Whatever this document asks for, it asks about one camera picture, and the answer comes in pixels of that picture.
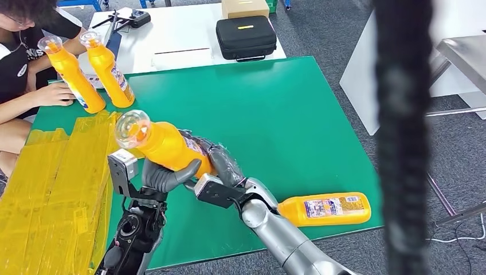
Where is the person's right hand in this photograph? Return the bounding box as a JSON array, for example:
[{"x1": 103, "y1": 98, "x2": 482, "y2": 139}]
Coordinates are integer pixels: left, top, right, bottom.
[{"x1": 32, "y1": 81, "x2": 77, "y2": 108}]

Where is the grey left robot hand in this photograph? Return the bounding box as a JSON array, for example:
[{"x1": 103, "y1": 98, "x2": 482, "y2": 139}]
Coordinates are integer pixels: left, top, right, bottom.
[{"x1": 141, "y1": 157, "x2": 202, "y2": 194}]

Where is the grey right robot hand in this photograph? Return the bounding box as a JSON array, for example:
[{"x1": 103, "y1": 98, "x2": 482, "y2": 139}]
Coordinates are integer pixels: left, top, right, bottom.
[{"x1": 178, "y1": 129, "x2": 248, "y2": 188}]

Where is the orange detergent bottle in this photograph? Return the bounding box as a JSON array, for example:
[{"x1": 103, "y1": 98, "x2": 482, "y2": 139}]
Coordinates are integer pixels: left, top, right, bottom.
[
  {"x1": 277, "y1": 192, "x2": 372, "y2": 227},
  {"x1": 37, "y1": 35, "x2": 107, "y2": 115},
  {"x1": 114, "y1": 110, "x2": 215, "y2": 179},
  {"x1": 79, "y1": 31, "x2": 136, "y2": 109}
]

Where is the person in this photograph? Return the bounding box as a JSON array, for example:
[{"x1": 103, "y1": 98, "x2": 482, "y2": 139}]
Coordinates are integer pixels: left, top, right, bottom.
[{"x1": 0, "y1": 0, "x2": 88, "y2": 179}]

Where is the green table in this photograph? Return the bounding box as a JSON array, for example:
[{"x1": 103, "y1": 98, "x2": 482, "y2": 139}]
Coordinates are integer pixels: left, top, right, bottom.
[{"x1": 32, "y1": 56, "x2": 382, "y2": 271}]

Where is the dark blue tablet cover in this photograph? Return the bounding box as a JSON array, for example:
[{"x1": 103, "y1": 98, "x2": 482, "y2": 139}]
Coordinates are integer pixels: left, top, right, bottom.
[{"x1": 103, "y1": 13, "x2": 122, "y2": 56}]

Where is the yellow taped plastic sheet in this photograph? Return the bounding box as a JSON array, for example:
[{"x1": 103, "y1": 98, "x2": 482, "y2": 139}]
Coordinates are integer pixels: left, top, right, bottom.
[{"x1": 0, "y1": 110, "x2": 147, "y2": 275}]

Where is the black remote controller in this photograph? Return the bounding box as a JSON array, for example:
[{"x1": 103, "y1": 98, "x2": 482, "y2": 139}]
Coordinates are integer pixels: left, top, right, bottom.
[{"x1": 92, "y1": 10, "x2": 151, "y2": 30}]

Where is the thin black rod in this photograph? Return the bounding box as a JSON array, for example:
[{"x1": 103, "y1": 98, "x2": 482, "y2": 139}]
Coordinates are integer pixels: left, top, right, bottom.
[{"x1": 155, "y1": 48, "x2": 211, "y2": 56}]

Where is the black zippered carrying case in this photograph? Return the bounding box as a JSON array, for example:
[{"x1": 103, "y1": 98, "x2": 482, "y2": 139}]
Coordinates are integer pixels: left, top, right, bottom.
[{"x1": 215, "y1": 15, "x2": 277, "y2": 62}]

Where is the white table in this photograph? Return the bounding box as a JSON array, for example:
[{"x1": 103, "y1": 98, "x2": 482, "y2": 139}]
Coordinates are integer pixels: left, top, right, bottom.
[{"x1": 76, "y1": 3, "x2": 287, "y2": 77}]

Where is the white partition panel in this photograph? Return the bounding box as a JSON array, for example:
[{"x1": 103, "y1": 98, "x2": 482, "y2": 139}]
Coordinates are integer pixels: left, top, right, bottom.
[{"x1": 339, "y1": 0, "x2": 486, "y2": 136}]

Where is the brown cardboard box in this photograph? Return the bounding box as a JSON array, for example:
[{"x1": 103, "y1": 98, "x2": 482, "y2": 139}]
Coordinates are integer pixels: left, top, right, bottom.
[{"x1": 221, "y1": 0, "x2": 271, "y2": 19}]

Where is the stainless steel table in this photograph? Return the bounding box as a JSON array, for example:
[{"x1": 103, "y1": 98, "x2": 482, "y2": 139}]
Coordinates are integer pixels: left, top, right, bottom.
[{"x1": 425, "y1": 34, "x2": 486, "y2": 229}]

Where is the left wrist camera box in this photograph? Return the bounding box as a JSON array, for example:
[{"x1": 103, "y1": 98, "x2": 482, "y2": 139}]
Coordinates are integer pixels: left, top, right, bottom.
[{"x1": 107, "y1": 148, "x2": 139, "y2": 198}]

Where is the blue metal frame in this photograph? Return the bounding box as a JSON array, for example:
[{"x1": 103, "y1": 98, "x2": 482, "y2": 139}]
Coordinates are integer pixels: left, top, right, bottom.
[
  {"x1": 57, "y1": 0, "x2": 103, "y2": 12},
  {"x1": 139, "y1": 0, "x2": 173, "y2": 10}
]

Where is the black blurred hanging cable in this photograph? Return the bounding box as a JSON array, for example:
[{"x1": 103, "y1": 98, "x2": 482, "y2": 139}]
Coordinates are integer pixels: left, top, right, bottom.
[{"x1": 372, "y1": 0, "x2": 436, "y2": 275}]

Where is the white floor cable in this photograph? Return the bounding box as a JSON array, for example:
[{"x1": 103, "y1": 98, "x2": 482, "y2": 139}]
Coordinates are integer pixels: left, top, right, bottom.
[{"x1": 425, "y1": 212, "x2": 486, "y2": 243}]

